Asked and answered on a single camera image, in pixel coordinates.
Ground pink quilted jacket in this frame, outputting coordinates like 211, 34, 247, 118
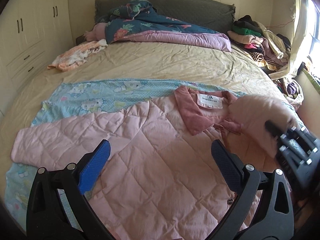
11, 86, 298, 239

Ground bag of clothes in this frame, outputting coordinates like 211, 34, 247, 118
273, 77, 304, 111

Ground pile of mixed clothes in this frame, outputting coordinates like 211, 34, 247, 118
227, 15, 291, 72

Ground green window sill cover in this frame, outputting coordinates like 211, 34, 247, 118
302, 68, 320, 94

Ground blue hello kitty sheet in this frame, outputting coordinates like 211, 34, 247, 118
4, 78, 297, 230

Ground orange white small cloth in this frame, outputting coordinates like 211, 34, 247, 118
47, 39, 108, 72

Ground pink pillow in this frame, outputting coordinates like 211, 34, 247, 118
84, 23, 107, 42

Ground cream window curtain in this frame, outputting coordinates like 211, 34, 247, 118
269, 0, 310, 80

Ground cream wardrobe with drawers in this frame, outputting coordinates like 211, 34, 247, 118
1, 0, 73, 116

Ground dark green headboard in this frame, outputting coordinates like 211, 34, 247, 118
94, 0, 235, 34

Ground teal floral purple comforter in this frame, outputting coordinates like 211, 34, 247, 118
105, 0, 232, 52

